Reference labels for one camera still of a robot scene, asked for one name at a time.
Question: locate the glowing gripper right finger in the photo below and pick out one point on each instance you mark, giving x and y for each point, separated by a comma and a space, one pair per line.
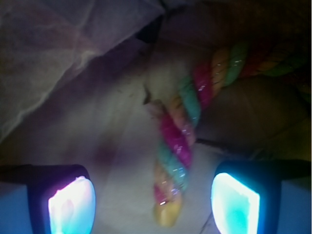
263, 197

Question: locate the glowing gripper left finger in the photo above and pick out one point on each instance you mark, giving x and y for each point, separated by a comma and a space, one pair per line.
46, 199

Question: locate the brown paper bag bin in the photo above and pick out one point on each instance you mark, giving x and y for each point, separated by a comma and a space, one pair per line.
74, 75

